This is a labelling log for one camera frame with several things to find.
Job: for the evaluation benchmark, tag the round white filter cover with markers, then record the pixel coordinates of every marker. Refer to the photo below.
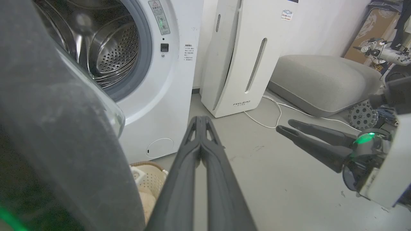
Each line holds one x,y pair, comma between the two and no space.
160,148

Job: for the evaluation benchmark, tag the white front-load washing machine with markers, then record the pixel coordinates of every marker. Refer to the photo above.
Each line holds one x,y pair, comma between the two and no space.
160,96

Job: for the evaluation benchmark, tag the beige plastic laundry basket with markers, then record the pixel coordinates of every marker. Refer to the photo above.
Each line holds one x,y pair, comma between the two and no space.
152,179

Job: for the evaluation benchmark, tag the dark grey round washer door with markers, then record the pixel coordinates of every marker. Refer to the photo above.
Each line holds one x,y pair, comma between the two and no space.
48,128

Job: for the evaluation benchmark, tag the black door latch socket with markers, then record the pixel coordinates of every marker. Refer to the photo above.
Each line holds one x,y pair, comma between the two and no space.
164,47

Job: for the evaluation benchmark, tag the brown cardboard box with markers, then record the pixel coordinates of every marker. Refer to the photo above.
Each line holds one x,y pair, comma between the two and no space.
369,32

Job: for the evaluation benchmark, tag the grey fabric cushion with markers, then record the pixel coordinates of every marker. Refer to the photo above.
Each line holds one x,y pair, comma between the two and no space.
321,83

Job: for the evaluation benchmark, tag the small sticker on purifier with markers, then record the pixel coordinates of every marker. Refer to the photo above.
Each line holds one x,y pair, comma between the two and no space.
287,15

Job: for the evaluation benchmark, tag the steel perforated washer drum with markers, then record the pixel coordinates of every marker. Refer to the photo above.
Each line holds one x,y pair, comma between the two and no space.
112,48

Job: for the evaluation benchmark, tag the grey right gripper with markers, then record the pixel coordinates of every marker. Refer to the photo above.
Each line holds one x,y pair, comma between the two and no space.
366,157

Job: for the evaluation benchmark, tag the white tall air purifier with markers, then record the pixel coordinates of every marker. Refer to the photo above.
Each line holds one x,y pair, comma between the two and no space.
234,80

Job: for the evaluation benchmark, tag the grey rubber door gasket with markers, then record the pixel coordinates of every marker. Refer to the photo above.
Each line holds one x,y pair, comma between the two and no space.
146,48

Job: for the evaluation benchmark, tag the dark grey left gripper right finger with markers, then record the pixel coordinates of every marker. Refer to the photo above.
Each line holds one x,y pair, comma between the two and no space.
224,199

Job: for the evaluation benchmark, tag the grey omni wheel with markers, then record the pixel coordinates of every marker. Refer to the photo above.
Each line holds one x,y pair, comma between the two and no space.
362,116

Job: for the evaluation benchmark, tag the cream clothing in basket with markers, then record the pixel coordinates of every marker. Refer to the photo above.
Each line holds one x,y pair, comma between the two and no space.
147,202

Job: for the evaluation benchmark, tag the warning sticker on washer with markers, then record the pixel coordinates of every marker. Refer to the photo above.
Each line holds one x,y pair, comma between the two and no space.
159,17

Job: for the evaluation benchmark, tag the dark robot base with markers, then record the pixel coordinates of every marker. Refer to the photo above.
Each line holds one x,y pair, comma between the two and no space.
398,93

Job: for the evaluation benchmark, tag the small text label on washer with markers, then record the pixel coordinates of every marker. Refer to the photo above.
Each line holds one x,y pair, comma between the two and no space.
188,53

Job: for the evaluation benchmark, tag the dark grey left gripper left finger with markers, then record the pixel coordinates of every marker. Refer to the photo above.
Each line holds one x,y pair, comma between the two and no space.
179,192

